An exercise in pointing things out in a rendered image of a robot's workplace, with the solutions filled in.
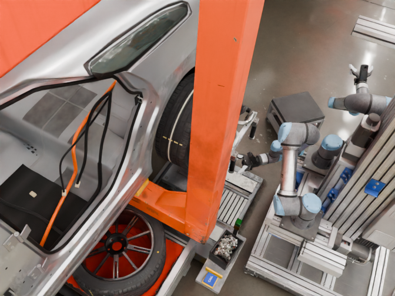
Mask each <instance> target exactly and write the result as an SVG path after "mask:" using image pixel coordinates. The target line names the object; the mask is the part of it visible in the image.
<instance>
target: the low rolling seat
mask: <svg viewBox="0 0 395 296"><path fill-rule="evenodd" d="M272 109H274V110H272ZM266 116H267V118H266V122H267V123H269V124H272V126H273V128H274V129H275V131H276V133H277V135H278V133H279V129H280V126H281V125H282V124H283V123H289V122H292V123H309V124H312V125H314V126H316V127H317V128H318V130H320V128H321V126H322V124H323V122H324V120H325V115H324V113H323V112H322V110H321V109H320V108H319V106H318V105H317V103H316V102H315V101H314V99H313V98H312V96H311V95H310V93H309V92H308V91H306V92H301V93H296V94H292V95H287V96H282V97H277V98H274V99H272V101H270V105H269V108H268V111H267V115H266ZM317 123H318V124H317Z"/></svg>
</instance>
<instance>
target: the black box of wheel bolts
mask: <svg viewBox="0 0 395 296"><path fill-rule="evenodd" d="M243 242H244V241H243V240H241V239H240V238H238V237H237V236H235V235H234V234H232V233H231V232H230V231H228V230H226V231H225V232H224V233H223V234H222V236H221V237H220V239H218V241H217V242H216V244H215V245H214V246H213V248H212V249H211V250H210V251H209V258H208V259H210V260H211V261H213V262H214V263H215V264H217V265H218V266H219V267H221V268H222V269H224V270H226V269H227V267H228V266H229V264H230V263H231V261H232V260H233V259H234V257H235V256H236V254H237V253H238V252H239V250H240V249H241V247H242V244H243Z"/></svg>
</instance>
